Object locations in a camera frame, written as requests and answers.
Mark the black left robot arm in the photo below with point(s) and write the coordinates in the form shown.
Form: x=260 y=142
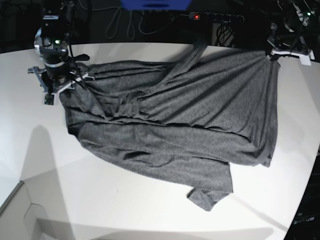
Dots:
x=299 y=20

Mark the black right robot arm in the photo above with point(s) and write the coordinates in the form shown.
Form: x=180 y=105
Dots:
x=53 y=43

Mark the grey t-shirt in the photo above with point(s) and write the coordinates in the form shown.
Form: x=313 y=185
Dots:
x=183 y=122

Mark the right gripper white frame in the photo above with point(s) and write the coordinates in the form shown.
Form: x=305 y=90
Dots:
x=53 y=87

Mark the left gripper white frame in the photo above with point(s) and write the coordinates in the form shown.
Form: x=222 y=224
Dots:
x=298 y=50

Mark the black power strip red light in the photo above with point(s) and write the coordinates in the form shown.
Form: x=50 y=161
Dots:
x=216 y=17

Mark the blue box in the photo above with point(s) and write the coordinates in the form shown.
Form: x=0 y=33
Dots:
x=176 y=5

